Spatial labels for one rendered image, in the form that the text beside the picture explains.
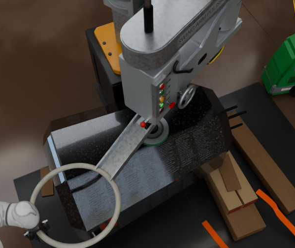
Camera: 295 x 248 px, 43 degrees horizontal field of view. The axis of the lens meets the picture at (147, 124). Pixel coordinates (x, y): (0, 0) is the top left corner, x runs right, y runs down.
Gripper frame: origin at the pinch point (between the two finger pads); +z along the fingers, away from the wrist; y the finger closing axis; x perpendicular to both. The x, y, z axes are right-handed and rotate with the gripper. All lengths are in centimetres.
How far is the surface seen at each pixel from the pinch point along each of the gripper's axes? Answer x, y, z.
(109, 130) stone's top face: 33, 65, -3
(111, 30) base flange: 112, 118, 2
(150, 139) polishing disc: 11, 81, -6
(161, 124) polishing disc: 15, 93, -7
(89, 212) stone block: 1.9, 29.2, 17.6
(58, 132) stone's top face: 51, 39, -1
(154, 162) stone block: 1, 77, 5
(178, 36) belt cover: 7, 90, -89
